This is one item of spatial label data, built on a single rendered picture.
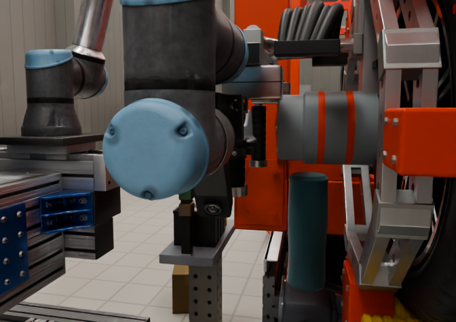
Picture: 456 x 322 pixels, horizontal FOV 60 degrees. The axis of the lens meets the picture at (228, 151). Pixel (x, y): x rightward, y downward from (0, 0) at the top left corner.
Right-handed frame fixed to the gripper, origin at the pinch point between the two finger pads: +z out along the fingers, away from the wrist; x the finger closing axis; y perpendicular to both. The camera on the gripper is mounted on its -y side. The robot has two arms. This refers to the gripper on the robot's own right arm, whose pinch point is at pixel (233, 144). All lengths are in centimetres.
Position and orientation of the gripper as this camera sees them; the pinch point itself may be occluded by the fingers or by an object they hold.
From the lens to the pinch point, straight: 62.6
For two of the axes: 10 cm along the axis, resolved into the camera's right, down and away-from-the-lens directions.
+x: -9.8, -0.2, 1.9
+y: 0.0, -10.0, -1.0
